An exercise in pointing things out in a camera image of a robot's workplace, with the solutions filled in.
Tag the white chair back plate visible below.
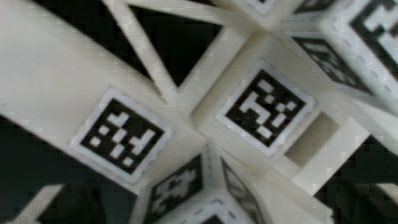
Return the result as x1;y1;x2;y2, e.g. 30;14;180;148
0;0;398;198

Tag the small tagged cube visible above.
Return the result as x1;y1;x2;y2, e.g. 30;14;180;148
279;0;398;116

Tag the white tagged cube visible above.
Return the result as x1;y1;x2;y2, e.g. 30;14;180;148
130;143;334;224

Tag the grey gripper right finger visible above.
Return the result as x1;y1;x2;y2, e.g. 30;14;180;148
317;181;398;224

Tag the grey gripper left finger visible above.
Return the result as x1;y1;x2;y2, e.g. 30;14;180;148
7;179;107;224

